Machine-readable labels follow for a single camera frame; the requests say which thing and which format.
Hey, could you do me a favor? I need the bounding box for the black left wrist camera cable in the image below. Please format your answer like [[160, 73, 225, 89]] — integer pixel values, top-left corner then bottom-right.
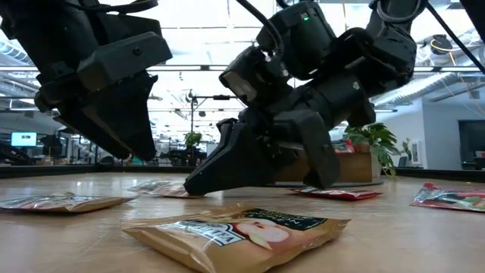
[[67, 0, 159, 15]]

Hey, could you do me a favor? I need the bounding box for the distant black rig frame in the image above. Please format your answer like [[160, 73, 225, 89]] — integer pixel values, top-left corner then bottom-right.
[[187, 89, 243, 143]]

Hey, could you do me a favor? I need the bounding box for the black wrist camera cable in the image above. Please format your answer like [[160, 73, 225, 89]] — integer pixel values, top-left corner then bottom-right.
[[234, 0, 286, 58], [67, 0, 159, 15]]

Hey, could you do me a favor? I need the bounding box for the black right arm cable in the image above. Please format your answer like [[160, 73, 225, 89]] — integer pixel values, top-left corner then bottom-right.
[[424, 0, 485, 76]]

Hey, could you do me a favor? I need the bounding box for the green potted plant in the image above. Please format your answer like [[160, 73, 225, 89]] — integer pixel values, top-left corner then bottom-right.
[[343, 121, 412, 177]]

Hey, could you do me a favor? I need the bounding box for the distant green plant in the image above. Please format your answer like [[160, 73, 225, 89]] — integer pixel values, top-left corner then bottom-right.
[[183, 130, 203, 149]]

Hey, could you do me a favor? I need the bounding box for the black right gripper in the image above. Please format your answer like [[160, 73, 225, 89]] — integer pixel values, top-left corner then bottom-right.
[[242, 0, 377, 191]]

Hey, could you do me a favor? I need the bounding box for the black aluminium table frame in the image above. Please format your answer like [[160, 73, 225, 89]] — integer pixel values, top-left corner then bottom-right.
[[0, 163, 485, 184]]

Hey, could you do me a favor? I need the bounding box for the black ceiling cord reel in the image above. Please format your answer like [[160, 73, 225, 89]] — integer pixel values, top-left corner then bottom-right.
[[430, 33, 479, 67]]

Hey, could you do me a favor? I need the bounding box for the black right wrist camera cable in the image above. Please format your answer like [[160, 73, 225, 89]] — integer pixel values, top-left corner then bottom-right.
[[234, 0, 286, 58]]

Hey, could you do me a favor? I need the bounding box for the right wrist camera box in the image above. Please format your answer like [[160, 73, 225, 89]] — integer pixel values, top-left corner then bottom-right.
[[218, 44, 295, 111]]

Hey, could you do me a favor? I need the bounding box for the wooden tea organizer box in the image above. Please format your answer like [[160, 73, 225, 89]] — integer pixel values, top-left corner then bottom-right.
[[275, 140, 374, 184]]

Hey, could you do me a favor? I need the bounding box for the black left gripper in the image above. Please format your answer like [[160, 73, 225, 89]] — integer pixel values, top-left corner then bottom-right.
[[22, 0, 174, 162]]

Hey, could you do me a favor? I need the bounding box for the lit computer monitor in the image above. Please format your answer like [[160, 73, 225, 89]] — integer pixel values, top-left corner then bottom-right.
[[10, 131, 38, 148]]

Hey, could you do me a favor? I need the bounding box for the silver ventilation duct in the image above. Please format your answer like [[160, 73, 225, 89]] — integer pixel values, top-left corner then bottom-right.
[[0, 37, 37, 66], [369, 70, 485, 111]]

